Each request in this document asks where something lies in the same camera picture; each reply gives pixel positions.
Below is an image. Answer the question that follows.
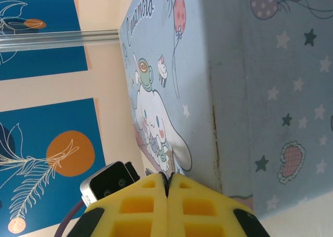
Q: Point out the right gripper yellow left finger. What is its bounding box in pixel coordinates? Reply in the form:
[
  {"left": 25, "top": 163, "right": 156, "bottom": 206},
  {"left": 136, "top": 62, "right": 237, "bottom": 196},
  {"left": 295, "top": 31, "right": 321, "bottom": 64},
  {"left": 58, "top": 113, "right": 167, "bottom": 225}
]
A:
[{"left": 67, "top": 172, "right": 169, "bottom": 237}]

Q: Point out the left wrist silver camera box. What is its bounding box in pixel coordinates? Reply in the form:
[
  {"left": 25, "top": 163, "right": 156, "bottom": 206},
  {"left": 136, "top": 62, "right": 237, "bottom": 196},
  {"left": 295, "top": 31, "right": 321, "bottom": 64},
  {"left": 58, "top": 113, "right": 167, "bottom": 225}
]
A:
[{"left": 80, "top": 161, "right": 142, "bottom": 205}]

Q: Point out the light blue zipper pouch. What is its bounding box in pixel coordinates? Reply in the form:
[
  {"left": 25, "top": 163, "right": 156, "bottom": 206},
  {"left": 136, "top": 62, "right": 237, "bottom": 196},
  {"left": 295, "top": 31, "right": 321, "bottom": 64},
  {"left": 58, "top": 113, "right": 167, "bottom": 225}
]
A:
[{"left": 120, "top": 0, "right": 333, "bottom": 219}]

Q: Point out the blue poster white flower outline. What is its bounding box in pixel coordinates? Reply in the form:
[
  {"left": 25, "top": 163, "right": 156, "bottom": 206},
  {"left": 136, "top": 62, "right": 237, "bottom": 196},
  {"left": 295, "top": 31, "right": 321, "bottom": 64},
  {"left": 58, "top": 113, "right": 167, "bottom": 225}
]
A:
[{"left": 0, "top": 0, "right": 89, "bottom": 81}]

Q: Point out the blue poster orange circle fern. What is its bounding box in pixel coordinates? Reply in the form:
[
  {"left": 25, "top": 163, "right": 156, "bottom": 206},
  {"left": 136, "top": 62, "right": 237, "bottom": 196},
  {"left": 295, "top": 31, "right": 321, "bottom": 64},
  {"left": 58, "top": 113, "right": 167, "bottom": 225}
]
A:
[{"left": 0, "top": 98, "right": 106, "bottom": 237}]

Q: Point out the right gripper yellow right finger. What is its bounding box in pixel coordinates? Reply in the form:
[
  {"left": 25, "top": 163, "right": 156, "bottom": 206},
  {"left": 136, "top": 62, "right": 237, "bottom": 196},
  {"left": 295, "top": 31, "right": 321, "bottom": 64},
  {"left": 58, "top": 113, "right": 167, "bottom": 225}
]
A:
[{"left": 166, "top": 173, "right": 271, "bottom": 237}]

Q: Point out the aluminium corner post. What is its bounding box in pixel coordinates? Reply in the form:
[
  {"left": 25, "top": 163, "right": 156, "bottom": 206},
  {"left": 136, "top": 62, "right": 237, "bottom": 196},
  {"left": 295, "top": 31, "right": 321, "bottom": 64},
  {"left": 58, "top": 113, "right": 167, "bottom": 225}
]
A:
[{"left": 0, "top": 28, "right": 122, "bottom": 52}]

